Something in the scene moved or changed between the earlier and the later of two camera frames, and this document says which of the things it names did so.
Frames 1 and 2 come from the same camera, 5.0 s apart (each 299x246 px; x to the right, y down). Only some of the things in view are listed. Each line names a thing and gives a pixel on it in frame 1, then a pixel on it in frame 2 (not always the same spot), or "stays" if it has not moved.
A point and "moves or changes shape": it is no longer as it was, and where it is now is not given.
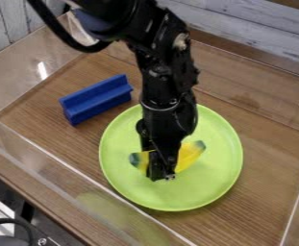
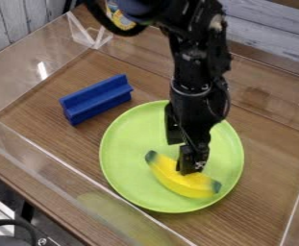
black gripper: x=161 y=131 to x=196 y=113
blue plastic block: x=86 y=101 stays
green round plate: x=199 y=184 stays
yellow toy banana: x=189 y=152 moves or changes shape
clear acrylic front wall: x=46 y=202 stays
